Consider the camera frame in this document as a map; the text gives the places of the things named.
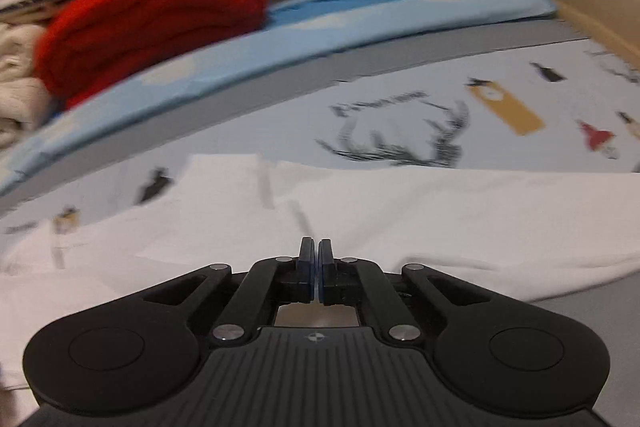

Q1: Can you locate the white small garment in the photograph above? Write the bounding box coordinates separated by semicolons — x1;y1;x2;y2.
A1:
0;154;640;408

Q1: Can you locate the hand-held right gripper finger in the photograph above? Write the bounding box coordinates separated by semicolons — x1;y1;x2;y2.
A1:
319;238;493;346
142;237;317;346

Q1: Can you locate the cream folded blanket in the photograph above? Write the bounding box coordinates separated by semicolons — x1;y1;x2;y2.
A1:
0;24;57;150

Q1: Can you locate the red folded blanket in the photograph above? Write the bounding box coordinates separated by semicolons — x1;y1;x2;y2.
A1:
34;0;269;110

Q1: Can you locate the wooden bed rail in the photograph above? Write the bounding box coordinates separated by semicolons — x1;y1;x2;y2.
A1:
450;0;640;68

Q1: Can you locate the deer print bedsheet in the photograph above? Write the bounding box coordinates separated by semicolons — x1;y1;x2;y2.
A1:
0;34;640;235

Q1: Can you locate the light blue quilt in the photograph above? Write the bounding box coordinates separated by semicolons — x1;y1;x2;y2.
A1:
0;0;558;198

